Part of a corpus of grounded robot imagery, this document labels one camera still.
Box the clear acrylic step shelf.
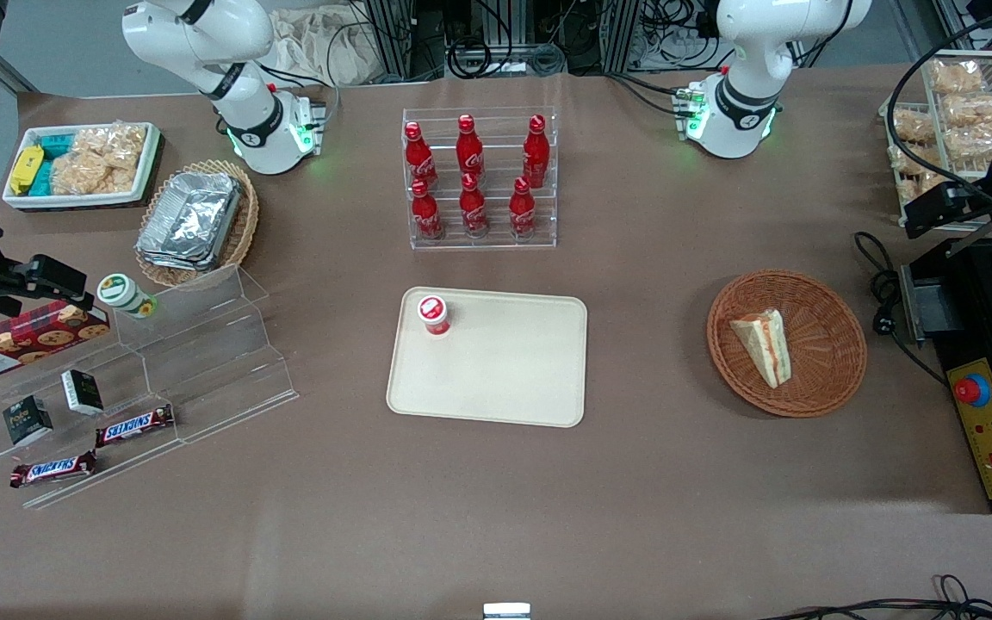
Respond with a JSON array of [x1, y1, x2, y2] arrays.
[[0, 262, 301, 512]]

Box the yellow snack pack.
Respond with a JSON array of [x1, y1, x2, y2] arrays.
[[9, 144, 46, 195]]

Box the red emergency stop button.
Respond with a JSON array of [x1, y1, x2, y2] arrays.
[[953, 374, 992, 408]]

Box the black base cables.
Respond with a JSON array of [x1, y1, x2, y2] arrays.
[[606, 71, 688, 119]]

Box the black floor cable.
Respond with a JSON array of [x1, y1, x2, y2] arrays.
[[758, 573, 992, 620]]

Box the small black white box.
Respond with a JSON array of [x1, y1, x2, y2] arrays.
[[60, 368, 106, 417], [2, 394, 55, 447]]

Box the aluminium frame post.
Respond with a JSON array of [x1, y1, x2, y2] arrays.
[[358, 0, 418, 84]]

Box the red tartan cookie box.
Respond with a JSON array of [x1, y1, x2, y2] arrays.
[[0, 301, 112, 386]]

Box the triangular sandwich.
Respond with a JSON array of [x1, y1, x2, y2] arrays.
[[728, 307, 792, 390]]

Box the coiled black cables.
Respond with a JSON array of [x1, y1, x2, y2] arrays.
[[443, 0, 567, 80]]

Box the black power cable with plug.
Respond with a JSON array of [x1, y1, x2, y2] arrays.
[[852, 230, 950, 387]]

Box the oval light wicker basket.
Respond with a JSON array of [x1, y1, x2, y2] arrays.
[[133, 158, 261, 290]]

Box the green white yogurt cup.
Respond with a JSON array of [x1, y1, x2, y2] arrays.
[[96, 272, 158, 320]]

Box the white rectangular snack bin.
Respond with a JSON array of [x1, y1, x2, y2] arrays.
[[2, 121, 162, 211]]

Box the clear acrylic bottle rack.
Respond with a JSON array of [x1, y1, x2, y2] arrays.
[[401, 106, 558, 251]]

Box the beige plastic serving tray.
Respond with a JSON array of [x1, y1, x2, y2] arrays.
[[386, 286, 590, 429]]

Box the clear bag of rice crackers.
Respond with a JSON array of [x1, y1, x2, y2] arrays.
[[49, 124, 149, 196]]

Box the clear bag of fried snacks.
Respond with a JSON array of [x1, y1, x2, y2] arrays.
[[890, 108, 937, 144], [928, 59, 986, 96], [941, 92, 992, 131], [887, 142, 928, 175], [946, 124, 992, 163], [896, 171, 946, 205]]

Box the stack of foil containers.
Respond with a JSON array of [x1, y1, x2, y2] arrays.
[[135, 170, 244, 273]]

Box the large round brown wicker basket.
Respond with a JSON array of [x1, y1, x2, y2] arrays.
[[706, 269, 868, 419]]

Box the red lidded yogurt cup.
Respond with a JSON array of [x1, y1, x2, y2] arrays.
[[416, 294, 452, 338]]

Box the brown chocolate bar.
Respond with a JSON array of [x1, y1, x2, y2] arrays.
[[94, 403, 177, 450], [9, 449, 99, 490]]

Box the red cola bottle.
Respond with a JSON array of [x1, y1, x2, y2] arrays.
[[456, 114, 486, 182], [459, 172, 490, 239], [403, 121, 439, 191], [508, 177, 537, 240], [522, 114, 551, 189], [410, 178, 444, 241]]

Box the black sealing machine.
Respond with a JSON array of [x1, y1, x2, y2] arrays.
[[900, 232, 992, 516]]

